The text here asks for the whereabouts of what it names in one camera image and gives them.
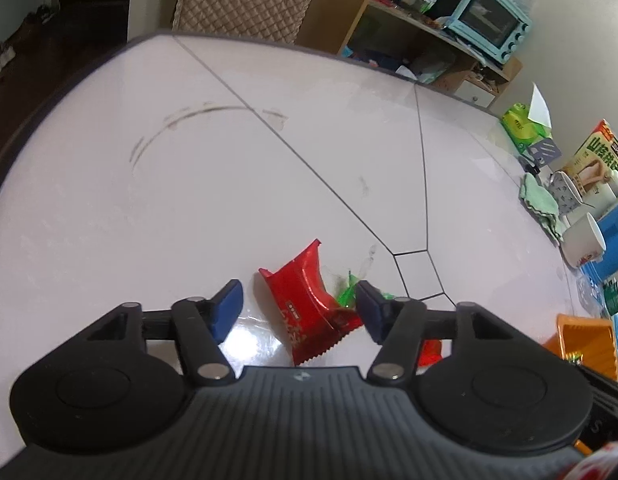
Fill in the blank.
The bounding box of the small red foil packet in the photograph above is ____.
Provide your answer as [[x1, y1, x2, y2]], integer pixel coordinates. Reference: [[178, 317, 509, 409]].
[[417, 339, 443, 367]]

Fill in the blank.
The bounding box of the large red snack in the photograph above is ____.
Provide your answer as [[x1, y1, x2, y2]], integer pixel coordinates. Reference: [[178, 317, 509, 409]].
[[258, 238, 362, 366]]

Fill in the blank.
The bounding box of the green wrapped candy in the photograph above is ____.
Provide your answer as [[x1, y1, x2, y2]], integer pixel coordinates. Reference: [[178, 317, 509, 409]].
[[336, 270, 396, 309]]

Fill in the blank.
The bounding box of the orange plastic tray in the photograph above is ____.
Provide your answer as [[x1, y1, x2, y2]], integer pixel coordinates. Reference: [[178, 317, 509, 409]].
[[542, 312, 618, 456]]

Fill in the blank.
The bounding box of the green cap water bottle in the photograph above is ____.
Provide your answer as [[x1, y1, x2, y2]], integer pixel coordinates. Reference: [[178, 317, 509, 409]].
[[603, 278, 618, 318]]

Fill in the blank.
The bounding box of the white mug red print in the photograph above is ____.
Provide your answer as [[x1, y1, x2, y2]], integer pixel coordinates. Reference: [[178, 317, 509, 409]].
[[560, 212, 606, 269]]

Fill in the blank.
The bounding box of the green cloth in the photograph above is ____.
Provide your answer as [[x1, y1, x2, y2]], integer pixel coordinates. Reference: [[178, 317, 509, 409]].
[[518, 172, 566, 244]]

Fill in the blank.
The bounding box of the blue thermos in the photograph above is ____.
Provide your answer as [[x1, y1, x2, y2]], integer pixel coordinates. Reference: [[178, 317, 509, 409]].
[[583, 205, 618, 286]]

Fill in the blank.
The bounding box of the patterned white mug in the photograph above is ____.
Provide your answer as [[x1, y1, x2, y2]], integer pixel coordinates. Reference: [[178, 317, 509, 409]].
[[548, 171, 583, 216]]

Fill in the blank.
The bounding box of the green tissue pack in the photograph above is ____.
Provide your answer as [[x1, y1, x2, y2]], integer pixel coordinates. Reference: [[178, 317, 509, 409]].
[[500, 84, 552, 154]]

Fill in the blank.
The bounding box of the walnut drink box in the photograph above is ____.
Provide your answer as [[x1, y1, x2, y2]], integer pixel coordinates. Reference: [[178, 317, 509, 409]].
[[562, 119, 618, 195]]

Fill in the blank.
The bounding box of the wooden shelf unit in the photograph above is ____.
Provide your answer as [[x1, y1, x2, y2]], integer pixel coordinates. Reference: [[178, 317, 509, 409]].
[[295, 0, 522, 108]]

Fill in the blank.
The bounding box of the teal toaster oven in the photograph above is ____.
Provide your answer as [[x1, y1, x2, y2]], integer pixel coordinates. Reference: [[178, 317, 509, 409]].
[[437, 0, 532, 65]]

